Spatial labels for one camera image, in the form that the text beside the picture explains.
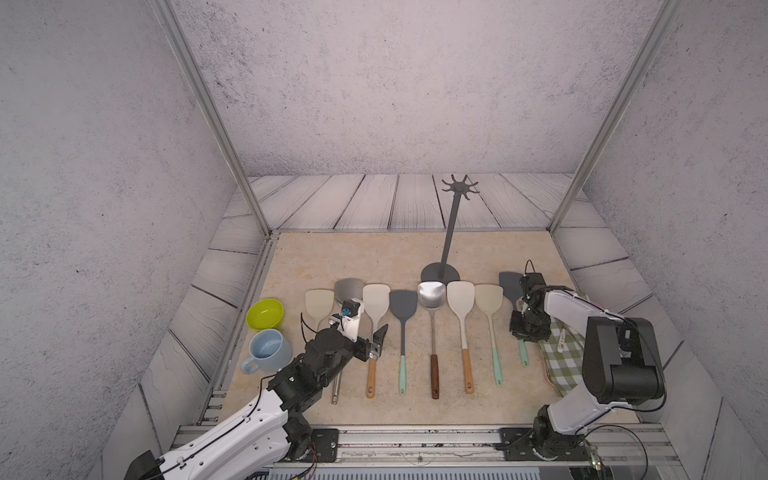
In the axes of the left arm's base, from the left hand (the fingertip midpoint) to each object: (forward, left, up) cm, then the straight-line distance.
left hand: (375, 322), depth 76 cm
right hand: (+4, -44, -16) cm, 47 cm away
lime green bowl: (+13, +36, -17) cm, 42 cm away
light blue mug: (+1, +32, -17) cm, 36 cm away
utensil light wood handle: (+17, -27, -16) cm, 36 cm away
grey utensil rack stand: (+27, -23, -15) cm, 38 cm away
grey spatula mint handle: (+16, -8, -17) cm, 24 cm away
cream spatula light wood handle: (+18, +1, -16) cm, 24 cm away
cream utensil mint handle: (+17, -36, -16) cm, 43 cm away
